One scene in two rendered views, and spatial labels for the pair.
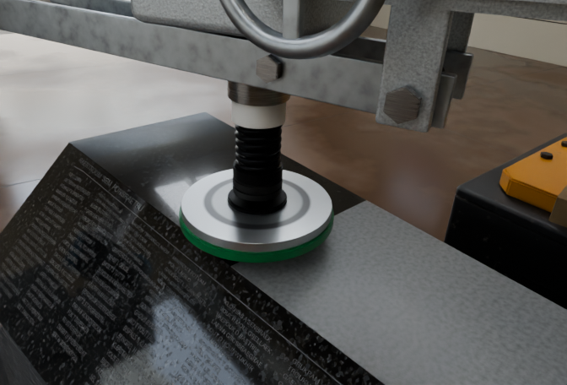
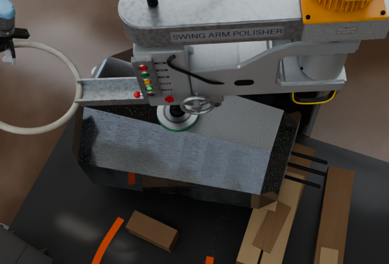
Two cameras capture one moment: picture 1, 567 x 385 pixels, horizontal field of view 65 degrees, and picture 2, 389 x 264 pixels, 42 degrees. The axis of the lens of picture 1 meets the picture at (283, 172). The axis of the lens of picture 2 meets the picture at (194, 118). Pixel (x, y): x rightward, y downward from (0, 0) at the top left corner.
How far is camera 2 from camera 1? 202 cm
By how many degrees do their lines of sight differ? 38
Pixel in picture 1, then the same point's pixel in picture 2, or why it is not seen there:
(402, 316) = (224, 123)
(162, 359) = (174, 155)
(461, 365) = (239, 129)
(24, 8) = (98, 101)
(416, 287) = (224, 113)
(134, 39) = (142, 101)
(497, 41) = not seen: outside the picture
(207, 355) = (186, 150)
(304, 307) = (204, 132)
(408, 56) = (215, 99)
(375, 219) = not seen: hidden behind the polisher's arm
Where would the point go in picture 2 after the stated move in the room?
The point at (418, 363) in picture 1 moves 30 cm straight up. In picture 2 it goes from (231, 133) to (230, 104)
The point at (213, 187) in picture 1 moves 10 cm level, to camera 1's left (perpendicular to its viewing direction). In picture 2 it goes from (163, 112) to (145, 120)
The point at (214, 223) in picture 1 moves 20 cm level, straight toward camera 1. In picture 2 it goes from (174, 124) to (199, 153)
